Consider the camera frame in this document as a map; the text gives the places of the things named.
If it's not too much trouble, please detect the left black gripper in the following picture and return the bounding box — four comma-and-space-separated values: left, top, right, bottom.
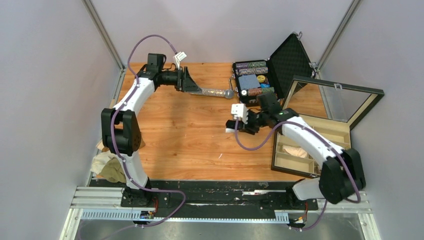
159, 67, 203, 94

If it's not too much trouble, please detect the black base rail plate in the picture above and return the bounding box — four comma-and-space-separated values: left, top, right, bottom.
89, 179, 319, 219

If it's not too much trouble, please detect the cream boxer underwear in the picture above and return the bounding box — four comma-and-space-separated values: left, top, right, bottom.
281, 145, 308, 158

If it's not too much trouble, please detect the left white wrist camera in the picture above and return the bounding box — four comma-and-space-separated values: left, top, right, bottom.
173, 51, 187, 70

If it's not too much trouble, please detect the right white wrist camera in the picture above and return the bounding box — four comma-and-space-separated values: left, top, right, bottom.
230, 103, 249, 124

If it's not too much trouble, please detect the white cloth in pile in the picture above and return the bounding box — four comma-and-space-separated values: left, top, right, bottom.
90, 151, 115, 175

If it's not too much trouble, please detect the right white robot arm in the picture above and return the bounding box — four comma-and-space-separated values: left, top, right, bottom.
230, 92, 366, 209

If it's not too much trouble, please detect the black poker chip case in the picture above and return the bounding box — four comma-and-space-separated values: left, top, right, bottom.
232, 31, 317, 107

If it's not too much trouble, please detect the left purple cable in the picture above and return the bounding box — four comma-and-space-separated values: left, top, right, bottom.
109, 34, 187, 229

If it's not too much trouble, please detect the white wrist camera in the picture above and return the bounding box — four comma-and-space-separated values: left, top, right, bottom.
173, 51, 187, 70
230, 103, 249, 124

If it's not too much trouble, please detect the rhinestone silver microphone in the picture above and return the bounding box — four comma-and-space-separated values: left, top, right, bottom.
190, 88, 235, 99

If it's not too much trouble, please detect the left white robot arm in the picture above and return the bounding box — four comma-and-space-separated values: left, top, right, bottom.
101, 51, 201, 207

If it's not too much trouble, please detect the black Junhao underwear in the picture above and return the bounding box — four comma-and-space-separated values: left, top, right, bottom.
225, 120, 241, 133

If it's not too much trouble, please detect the wooden compartment display box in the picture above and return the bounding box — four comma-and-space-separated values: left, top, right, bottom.
271, 75, 385, 178

